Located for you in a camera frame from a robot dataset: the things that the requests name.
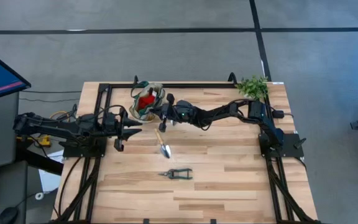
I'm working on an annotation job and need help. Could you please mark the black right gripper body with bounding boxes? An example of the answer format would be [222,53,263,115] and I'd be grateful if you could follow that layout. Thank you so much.
[159,93,196,133]

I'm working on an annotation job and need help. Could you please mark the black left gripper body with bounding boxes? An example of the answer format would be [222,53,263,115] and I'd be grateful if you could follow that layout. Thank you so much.
[106,107,129,152]

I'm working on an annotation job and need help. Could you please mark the cream green-trimmed gardening bag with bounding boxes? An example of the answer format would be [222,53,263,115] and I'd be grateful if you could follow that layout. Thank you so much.
[129,80,167,123]

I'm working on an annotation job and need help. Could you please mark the red gardening glove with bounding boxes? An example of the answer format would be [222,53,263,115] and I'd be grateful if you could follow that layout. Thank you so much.
[137,93,157,111]

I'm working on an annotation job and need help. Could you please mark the green-handled pruning shears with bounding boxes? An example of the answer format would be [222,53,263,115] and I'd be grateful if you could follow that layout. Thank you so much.
[158,167,194,181]

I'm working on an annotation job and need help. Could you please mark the yellow power strip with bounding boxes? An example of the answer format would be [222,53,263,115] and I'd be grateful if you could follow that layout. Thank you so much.
[17,134,52,147]

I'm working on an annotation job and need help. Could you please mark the green plant in white pot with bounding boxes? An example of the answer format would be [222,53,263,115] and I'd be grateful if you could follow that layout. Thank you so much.
[235,75,269,101]

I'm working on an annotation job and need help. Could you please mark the white paper sheet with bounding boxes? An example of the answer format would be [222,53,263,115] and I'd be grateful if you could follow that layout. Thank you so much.
[38,150,65,193]

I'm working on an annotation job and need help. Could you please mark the black computer mouse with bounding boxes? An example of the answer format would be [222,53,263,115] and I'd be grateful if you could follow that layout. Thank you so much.
[0,207,20,224]

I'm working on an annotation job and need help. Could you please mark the black aluminium table frame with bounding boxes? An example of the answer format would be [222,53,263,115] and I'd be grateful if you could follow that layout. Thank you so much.
[50,72,321,224]

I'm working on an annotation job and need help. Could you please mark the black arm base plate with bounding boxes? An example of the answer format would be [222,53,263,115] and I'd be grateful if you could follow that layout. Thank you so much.
[62,136,108,158]
[259,133,305,158]

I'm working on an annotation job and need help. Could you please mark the yellow cable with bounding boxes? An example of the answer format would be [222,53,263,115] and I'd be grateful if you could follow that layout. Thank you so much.
[48,110,70,121]

